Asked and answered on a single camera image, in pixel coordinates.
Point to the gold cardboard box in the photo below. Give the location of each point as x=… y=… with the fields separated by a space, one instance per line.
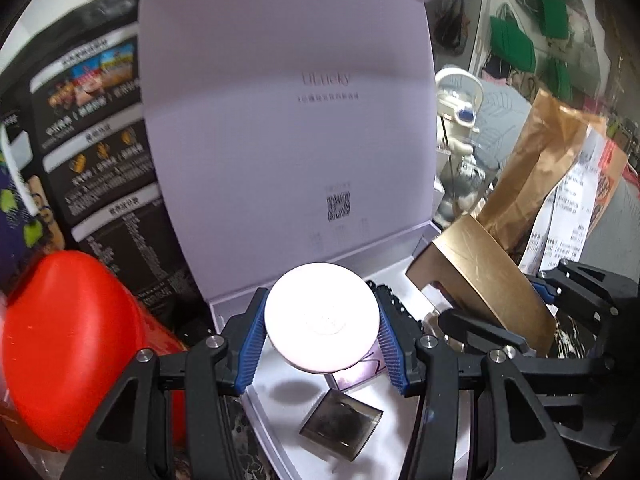
x=480 y=280

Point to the short white receipt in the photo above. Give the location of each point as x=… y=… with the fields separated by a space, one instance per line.
x=532 y=255

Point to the lavender gift box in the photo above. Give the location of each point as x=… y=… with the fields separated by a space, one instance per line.
x=280 y=135

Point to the black printed snack bag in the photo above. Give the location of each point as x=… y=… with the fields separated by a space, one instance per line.
x=95 y=160

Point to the dark hanging bag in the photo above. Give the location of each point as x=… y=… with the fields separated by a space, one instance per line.
x=452 y=20

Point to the grey translucent square case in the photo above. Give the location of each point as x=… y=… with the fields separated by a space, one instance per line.
x=342 y=425

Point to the grey leaf-patterned cushion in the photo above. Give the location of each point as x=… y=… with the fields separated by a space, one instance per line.
x=505 y=110

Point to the red plastic object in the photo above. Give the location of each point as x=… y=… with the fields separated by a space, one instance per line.
x=75 y=350

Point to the long white receipt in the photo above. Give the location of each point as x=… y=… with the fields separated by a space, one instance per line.
x=570 y=200

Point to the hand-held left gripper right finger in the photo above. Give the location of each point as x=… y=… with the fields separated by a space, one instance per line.
x=395 y=360

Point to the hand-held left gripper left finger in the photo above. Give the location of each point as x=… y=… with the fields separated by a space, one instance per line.
x=252 y=352

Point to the clear glass cup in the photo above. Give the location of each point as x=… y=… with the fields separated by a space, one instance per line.
x=470 y=185

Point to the pink flat case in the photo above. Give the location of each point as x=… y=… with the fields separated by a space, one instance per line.
x=357 y=379

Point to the round white compact case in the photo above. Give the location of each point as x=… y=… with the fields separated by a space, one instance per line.
x=320 y=317

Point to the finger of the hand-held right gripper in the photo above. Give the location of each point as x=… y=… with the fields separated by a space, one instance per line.
x=542 y=292
x=475 y=331

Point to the green bag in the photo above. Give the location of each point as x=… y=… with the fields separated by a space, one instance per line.
x=510 y=42
x=560 y=77
x=550 y=10

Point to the brown paper bag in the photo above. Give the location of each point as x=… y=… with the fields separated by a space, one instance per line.
x=535 y=170

